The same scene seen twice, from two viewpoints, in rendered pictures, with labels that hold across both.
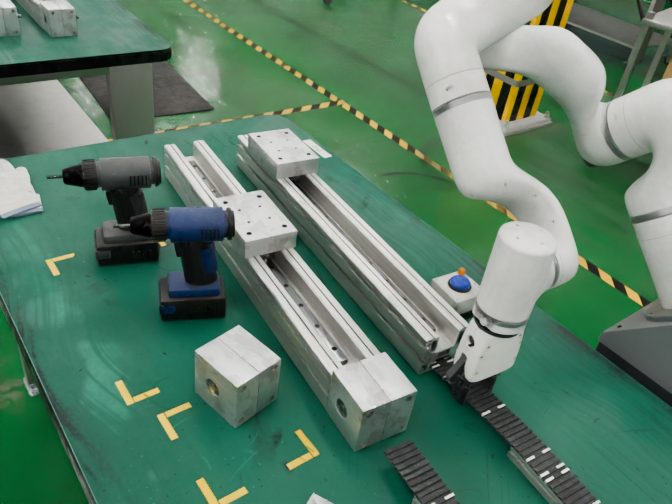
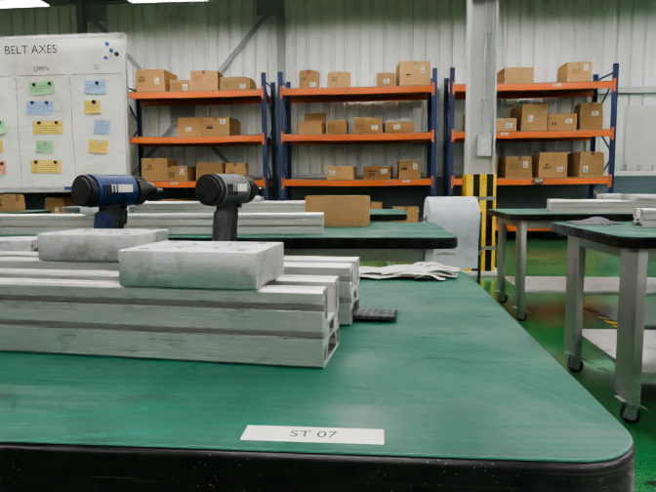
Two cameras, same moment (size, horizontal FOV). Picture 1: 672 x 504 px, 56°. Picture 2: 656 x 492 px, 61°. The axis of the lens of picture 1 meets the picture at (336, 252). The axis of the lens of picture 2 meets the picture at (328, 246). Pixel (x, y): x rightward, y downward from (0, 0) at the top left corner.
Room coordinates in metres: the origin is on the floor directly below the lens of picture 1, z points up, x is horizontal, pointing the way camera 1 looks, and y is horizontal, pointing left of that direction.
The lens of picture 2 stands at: (1.93, -0.18, 0.97)
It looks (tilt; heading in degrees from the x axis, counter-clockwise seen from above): 6 degrees down; 137
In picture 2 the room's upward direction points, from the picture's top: straight up
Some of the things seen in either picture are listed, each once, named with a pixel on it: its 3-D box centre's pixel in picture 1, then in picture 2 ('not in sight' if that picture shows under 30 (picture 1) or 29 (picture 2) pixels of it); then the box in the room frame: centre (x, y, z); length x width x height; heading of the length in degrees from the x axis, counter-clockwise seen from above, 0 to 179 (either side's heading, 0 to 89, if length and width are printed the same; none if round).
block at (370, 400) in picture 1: (376, 398); not in sight; (0.69, -0.10, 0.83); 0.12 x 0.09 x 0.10; 126
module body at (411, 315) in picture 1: (331, 229); (22, 307); (1.15, 0.02, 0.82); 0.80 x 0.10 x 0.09; 36
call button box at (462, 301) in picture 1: (452, 297); not in sight; (1.00, -0.25, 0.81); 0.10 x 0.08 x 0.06; 126
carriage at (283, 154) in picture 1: (282, 157); (206, 273); (1.36, 0.16, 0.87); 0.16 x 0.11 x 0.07; 36
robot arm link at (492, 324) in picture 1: (499, 312); not in sight; (0.76, -0.26, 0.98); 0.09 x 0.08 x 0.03; 126
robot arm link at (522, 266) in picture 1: (518, 269); not in sight; (0.77, -0.27, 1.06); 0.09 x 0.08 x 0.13; 127
